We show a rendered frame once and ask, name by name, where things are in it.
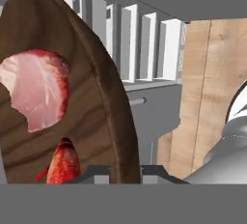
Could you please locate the white grey open fridge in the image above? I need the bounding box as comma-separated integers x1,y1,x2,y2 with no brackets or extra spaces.
52,0,247,85

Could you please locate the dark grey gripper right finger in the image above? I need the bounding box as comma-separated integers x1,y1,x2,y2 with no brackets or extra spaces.
141,164,191,185

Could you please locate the light wood cabinet panel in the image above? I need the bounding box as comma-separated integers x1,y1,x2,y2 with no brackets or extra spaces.
156,17,247,182

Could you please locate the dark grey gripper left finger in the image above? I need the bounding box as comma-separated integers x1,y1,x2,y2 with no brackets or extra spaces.
65,164,112,185

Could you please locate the red orange fish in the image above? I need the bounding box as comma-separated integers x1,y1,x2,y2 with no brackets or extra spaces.
35,136,82,185

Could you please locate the grey cylindrical drawer handle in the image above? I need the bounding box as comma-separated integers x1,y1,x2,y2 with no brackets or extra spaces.
128,97,148,106

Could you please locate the grey drawer front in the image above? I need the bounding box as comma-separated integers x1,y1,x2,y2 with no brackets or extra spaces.
123,82,183,166

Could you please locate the shiny silver metal pot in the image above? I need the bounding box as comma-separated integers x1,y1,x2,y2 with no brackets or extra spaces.
182,78,247,185

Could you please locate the raw pink red steak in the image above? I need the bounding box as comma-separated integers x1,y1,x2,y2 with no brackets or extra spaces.
0,48,71,134

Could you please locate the brown wooden bowl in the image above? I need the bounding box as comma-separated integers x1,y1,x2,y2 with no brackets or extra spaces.
0,0,142,185

